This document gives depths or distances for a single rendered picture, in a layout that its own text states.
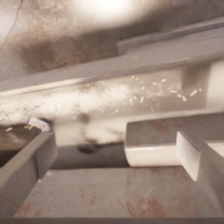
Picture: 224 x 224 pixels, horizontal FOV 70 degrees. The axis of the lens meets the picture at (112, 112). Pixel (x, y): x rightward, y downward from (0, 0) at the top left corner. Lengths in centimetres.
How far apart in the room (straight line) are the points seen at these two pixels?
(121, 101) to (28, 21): 56
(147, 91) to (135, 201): 17
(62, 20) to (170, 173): 60
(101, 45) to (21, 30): 32
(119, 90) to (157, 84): 6
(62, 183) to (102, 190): 8
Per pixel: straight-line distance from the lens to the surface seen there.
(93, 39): 67
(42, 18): 72
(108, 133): 34
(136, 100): 28
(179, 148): 17
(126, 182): 29
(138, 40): 62
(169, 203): 27
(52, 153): 16
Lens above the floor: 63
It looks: 50 degrees down
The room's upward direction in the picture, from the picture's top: 169 degrees counter-clockwise
